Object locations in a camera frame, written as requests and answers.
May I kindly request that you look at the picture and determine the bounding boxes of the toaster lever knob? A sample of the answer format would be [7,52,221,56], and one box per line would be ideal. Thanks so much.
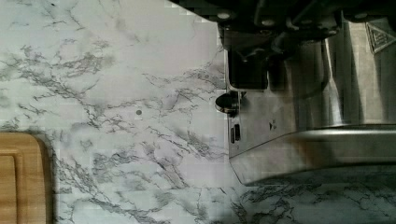
[215,92,238,114]

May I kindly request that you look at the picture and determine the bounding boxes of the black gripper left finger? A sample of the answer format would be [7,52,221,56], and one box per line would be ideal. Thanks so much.
[219,25,275,62]

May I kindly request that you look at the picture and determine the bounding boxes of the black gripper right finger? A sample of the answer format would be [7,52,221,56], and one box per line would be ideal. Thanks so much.
[255,18,341,63]

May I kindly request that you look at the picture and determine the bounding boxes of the bamboo cutting board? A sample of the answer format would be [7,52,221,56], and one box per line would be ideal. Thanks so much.
[0,133,53,224]

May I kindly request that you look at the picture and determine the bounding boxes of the stainless steel toaster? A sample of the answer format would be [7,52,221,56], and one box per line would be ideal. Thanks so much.
[228,19,396,186]

